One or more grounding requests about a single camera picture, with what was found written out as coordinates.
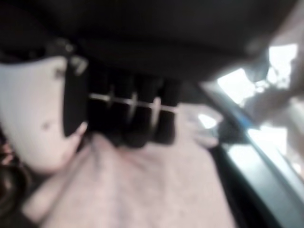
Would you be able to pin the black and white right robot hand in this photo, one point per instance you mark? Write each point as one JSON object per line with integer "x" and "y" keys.
{"x": 133, "y": 47}

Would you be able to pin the white garment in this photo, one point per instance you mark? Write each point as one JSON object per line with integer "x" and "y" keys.
{"x": 133, "y": 190}

